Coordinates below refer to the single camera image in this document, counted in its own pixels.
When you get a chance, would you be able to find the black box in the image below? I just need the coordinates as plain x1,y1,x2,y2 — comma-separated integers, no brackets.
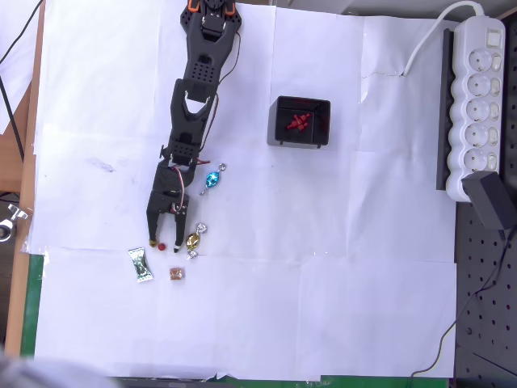
266,95,332,150

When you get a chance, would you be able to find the gold foil wrapped candy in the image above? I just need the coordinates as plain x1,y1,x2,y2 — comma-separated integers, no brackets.
185,221,209,260

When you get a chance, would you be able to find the green snack packet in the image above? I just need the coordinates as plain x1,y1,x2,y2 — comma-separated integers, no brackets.
128,247,154,285

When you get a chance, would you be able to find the blue foil wrapped candy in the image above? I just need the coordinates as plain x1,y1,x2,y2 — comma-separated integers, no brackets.
198,162,228,198

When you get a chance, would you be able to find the white paper table cover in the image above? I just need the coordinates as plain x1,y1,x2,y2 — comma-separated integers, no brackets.
26,0,458,382

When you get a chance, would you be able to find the metal clamp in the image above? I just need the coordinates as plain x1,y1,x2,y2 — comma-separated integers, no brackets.
0,204,30,243

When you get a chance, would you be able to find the blurred grey object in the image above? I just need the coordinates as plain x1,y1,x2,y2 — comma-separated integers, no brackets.
0,343,122,388

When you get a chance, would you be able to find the black tray under strip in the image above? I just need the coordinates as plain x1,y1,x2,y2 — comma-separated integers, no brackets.
435,27,456,191

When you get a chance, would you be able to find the black pegboard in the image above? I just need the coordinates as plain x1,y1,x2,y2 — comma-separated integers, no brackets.
452,7,517,383

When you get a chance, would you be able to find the black power adapter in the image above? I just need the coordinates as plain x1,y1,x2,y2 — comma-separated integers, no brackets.
461,171,516,231

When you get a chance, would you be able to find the white power strip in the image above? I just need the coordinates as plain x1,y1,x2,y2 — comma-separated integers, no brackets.
445,15,506,203

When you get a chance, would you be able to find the black desk cable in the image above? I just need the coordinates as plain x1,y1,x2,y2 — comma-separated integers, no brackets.
0,74,25,157
0,0,44,65

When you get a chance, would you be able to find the thin black adapter cable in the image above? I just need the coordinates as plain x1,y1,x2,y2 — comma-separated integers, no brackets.
410,228,517,379

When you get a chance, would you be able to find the white power cable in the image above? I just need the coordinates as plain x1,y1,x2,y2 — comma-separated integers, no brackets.
401,0,485,78

